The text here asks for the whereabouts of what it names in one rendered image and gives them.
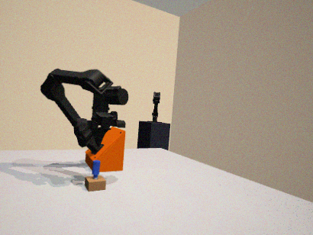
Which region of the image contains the blue cylinder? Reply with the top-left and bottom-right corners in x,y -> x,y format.
92,160 -> 101,175

